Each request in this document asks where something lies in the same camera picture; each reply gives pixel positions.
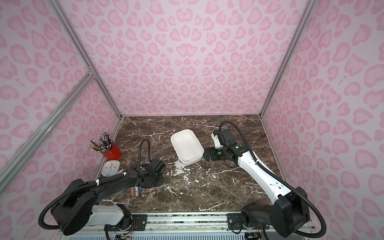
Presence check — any white storage box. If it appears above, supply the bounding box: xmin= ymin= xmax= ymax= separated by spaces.
xmin=171 ymin=129 xmax=204 ymax=166

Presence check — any bundle of coloured pencils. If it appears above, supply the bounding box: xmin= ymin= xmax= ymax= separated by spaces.
xmin=90 ymin=132 xmax=116 ymax=153

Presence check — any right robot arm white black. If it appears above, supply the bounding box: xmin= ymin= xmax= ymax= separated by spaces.
xmin=204 ymin=129 xmax=310 ymax=238

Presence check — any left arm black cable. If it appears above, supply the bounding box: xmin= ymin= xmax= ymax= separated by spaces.
xmin=37 ymin=139 xmax=152 ymax=231

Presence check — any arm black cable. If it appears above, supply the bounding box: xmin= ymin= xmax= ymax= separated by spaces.
xmin=37 ymin=139 xmax=152 ymax=231
xmin=218 ymin=120 xmax=327 ymax=239

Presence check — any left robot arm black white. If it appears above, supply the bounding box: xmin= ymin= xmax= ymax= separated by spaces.
xmin=39 ymin=159 xmax=166 ymax=236

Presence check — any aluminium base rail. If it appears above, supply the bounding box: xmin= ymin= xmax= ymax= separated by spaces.
xmin=56 ymin=211 xmax=319 ymax=240

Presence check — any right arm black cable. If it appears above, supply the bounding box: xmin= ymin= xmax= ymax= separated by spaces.
xmin=218 ymin=120 xmax=327 ymax=239

